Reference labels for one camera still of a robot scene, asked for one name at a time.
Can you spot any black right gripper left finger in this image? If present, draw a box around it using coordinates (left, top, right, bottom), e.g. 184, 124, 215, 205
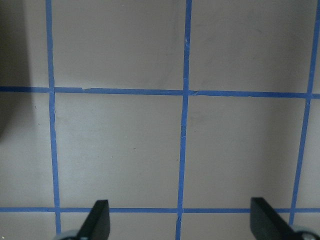
76, 200, 111, 240

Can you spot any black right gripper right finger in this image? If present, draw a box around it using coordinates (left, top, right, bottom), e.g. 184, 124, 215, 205
250, 197, 309, 240

